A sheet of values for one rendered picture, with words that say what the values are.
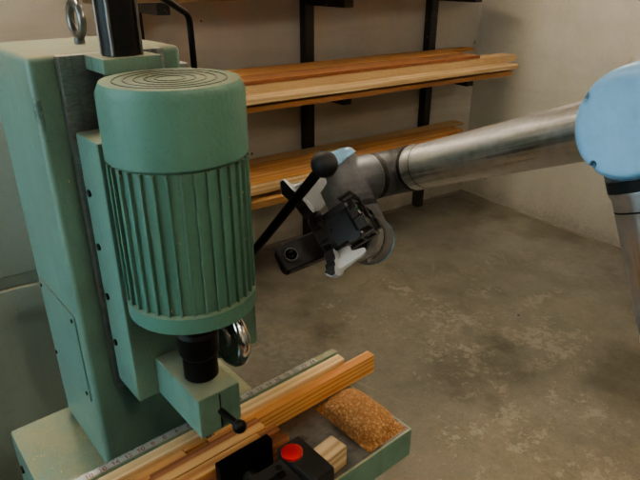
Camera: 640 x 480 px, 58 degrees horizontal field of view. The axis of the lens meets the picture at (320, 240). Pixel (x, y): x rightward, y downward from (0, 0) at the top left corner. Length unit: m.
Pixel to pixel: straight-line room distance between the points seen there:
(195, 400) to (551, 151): 0.62
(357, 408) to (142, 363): 0.37
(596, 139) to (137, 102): 0.49
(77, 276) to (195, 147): 0.37
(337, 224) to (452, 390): 1.82
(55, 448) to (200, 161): 0.75
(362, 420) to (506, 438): 1.46
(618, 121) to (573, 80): 3.49
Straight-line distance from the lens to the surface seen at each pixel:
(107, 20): 0.83
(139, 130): 0.67
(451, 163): 1.02
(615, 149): 0.67
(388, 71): 3.40
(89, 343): 1.02
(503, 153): 0.96
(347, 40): 3.78
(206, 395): 0.87
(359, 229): 0.85
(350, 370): 1.13
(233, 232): 0.73
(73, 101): 0.87
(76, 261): 0.95
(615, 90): 0.68
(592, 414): 2.67
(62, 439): 1.28
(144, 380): 0.98
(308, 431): 1.05
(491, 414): 2.53
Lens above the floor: 1.62
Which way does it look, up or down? 25 degrees down
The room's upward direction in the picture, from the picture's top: straight up
